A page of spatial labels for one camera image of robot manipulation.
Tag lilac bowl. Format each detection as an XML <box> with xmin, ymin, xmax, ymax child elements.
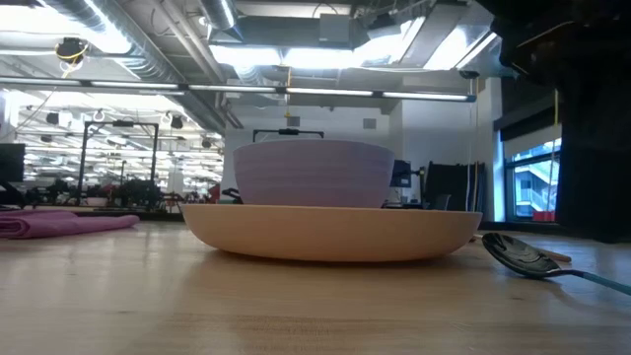
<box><xmin>232</xmin><ymin>138</ymin><xmax>396</xmax><ymax>209</ymax></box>

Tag peach shallow plate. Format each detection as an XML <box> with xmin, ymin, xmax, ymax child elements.
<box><xmin>179</xmin><ymin>203</ymin><xmax>484</xmax><ymax>263</ymax></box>

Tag black spoon with teal handle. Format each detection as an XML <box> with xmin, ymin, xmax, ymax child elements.
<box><xmin>481</xmin><ymin>232</ymin><xmax>631</xmax><ymax>298</ymax></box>

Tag monitor on arm mount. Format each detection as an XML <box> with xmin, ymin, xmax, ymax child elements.
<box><xmin>390</xmin><ymin>159</ymin><xmax>426</xmax><ymax>189</ymax></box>

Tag long ceiling light bar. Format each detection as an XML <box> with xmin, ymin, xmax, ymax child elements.
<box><xmin>0</xmin><ymin>76</ymin><xmax>477</xmax><ymax>104</ymax></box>

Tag black standing panel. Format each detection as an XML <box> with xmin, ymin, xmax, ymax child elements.
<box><xmin>425</xmin><ymin>161</ymin><xmax>488</xmax><ymax>222</ymax></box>

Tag folded purple cloth napkin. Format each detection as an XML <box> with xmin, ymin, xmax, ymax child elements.
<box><xmin>0</xmin><ymin>209</ymin><xmax>141</xmax><ymax>241</ymax></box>

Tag dark computer monitor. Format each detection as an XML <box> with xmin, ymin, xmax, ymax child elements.
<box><xmin>0</xmin><ymin>142</ymin><xmax>27</xmax><ymax>183</ymax></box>

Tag small black metal frame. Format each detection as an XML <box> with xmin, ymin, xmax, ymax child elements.
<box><xmin>251</xmin><ymin>127</ymin><xmax>325</xmax><ymax>144</ymax></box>

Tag grey ceiling duct box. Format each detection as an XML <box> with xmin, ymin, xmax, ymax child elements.
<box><xmin>318</xmin><ymin>12</ymin><xmax>352</xmax><ymax>44</ymax></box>

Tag hanging yellow cord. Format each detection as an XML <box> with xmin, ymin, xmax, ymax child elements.
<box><xmin>471</xmin><ymin>74</ymin><xmax>481</xmax><ymax>213</ymax></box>

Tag tall black metal frame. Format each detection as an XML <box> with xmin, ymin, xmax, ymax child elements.
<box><xmin>75</xmin><ymin>119</ymin><xmax>161</xmax><ymax>207</ymax></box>

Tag hanging black and yellow cable reel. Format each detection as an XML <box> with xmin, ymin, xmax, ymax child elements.
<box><xmin>54</xmin><ymin>35</ymin><xmax>91</xmax><ymax>66</ymax></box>

